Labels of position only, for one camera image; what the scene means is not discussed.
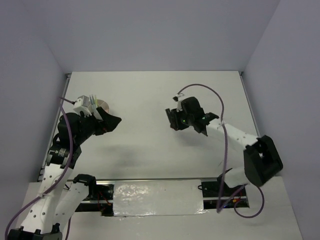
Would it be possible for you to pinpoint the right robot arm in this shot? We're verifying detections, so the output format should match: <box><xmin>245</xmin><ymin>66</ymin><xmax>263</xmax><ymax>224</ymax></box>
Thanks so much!
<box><xmin>165</xmin><ymin>96</ymin><xmax>284</xmax><ymax>196</ymax></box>

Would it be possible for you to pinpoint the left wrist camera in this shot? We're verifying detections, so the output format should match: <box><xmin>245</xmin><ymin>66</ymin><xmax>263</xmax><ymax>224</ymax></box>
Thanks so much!
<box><xmin>73</xmin><ymin>95</ymin><xmax>100</xmax><ymax>119</ymax></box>

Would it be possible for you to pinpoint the blue clear pen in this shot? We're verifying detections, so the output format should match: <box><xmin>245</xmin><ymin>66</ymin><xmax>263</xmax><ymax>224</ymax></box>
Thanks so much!
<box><xmin>91</xmin><ymin>95</ymin><xmax>97</xmax><ymax>109</ymax></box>

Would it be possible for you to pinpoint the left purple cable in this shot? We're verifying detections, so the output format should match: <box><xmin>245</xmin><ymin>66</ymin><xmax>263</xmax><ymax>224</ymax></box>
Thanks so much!
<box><xmin>4</xmin><ymin>96</ymin><xmax>77</xmax><ymax>240</ymax></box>

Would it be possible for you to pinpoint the yellow clear pen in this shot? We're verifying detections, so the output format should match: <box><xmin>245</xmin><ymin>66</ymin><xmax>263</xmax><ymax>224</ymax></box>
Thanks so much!
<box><xmin>93</xmin><ymin>95</ymin><xmax>99</xmax><ymax>108</ymax></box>

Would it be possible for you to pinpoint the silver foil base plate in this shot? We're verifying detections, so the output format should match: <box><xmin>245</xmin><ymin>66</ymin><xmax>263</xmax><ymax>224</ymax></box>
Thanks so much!
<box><xmin>113</xmin><ymin>179</ymin><xmax>206</xmax><ymax>217</ymax></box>

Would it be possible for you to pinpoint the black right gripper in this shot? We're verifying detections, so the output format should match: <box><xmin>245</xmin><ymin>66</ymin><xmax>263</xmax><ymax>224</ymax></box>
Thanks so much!
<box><xmin>170</xmin><ymin>106</ymin><xmax>194</xmax><ymax>131</ymax></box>

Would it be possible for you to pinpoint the white round container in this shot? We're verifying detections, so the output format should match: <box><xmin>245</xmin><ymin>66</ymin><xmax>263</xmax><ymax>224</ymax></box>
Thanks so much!
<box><xmin>96</xmin><ymin>99</ymin><xmax>110</xmax><ymax>113</ymax></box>

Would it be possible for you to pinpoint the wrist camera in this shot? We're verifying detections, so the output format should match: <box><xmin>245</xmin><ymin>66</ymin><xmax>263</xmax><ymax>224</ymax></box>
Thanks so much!
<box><xmin>73</xmin><ymin>95</ymin><xmax>100</xmax><ymax>119</ymax></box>
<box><xmin>172</xmin><ymin>92</ymin><xmax>185</xmax><ymax>112</ymax></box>

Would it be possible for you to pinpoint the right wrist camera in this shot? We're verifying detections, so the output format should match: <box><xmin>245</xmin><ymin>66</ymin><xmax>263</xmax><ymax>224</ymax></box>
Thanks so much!
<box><xmin>172</xmin><ymin>92</ymin><xmax>185</xmax><ymax>112</ymax></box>

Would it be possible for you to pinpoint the purple cable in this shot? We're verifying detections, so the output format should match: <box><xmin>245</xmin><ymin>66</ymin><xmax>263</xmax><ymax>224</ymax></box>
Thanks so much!
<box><xmin>4</xmin><ymin>96</ymin><xmax>77</xmax><ymax>240</ymax></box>
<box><xmin>176</xmin><ymin>83</ymin><xmax>265</xmax><ymax>219</ymax></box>

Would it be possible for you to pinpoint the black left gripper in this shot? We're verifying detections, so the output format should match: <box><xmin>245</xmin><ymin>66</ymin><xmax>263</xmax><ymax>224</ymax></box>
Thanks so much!
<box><xmin>75</xmin><ymin>106</ymin><xmax>122</xmax><ymax>144</ymax></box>

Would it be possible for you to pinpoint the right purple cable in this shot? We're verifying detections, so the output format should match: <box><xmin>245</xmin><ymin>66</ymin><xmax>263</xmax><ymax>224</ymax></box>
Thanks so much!
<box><xmin>176</xmin><ymin>83</ymin><xmax>265</xmax><ymax>219</ymax></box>

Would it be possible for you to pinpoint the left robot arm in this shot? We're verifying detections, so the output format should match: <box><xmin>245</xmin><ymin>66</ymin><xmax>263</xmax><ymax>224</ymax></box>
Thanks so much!
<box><xmin>4</xmin><ymin>106</ymin><xmax>122</xmax><ymax>240</ymax></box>

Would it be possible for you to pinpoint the black mounting rail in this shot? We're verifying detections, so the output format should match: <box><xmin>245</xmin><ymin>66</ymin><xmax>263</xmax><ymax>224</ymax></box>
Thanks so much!
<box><xmin>66</xmin><ymin>177</ymin><xmax>251</xmax><ymax>217</ymax></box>

